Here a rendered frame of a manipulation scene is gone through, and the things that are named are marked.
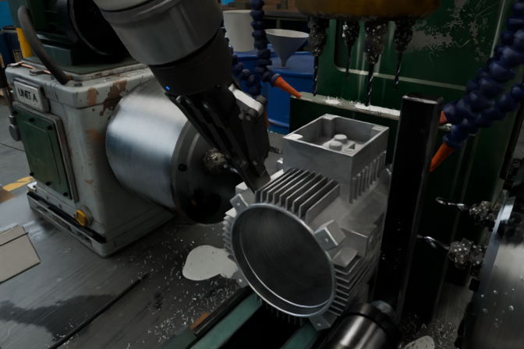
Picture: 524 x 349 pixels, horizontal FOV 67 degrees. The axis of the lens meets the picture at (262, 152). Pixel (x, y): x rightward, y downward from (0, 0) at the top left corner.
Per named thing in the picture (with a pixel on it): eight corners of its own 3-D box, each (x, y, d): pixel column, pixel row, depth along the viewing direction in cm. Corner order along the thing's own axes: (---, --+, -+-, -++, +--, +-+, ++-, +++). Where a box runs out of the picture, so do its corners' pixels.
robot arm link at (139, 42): (147, -50, 36) (178, 8, 41) (76, 9, 32) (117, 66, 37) (221, -53, 31) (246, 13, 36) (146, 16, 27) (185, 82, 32)
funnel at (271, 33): (277, 71, 235) (277, 26, 224) (314, 75, 224) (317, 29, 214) (256, 80, 215) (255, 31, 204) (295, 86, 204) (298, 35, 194)
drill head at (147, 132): (167, 153, 103) (156, 55, 92) (284, 199, 83) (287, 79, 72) (75, 192, 85) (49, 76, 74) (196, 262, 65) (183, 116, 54)
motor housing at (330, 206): (296, 224, 73) (300, 128, 65) (398, 266, 63) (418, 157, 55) (223, 287, 59) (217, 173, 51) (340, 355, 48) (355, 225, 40)
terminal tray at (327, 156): (321, 155, 65) (324, 113, 62) (385, 173, 59) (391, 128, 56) (279, 184, 56) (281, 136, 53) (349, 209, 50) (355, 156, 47)
